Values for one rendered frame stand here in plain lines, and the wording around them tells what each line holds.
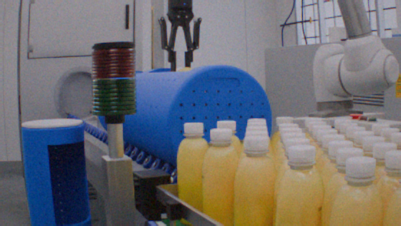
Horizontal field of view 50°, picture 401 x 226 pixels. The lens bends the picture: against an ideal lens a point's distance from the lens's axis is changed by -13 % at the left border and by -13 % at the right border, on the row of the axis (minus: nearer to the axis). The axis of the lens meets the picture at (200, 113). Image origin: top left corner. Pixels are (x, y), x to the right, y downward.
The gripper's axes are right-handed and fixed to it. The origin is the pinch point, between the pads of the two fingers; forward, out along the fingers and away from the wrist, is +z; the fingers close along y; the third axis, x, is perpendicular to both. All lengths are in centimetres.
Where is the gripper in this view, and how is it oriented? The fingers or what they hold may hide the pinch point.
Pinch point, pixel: (180, 63)
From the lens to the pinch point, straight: 143.6
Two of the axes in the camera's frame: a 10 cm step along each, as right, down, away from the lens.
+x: 3.9, 0.7, -9.2
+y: -9.2, 0.5, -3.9
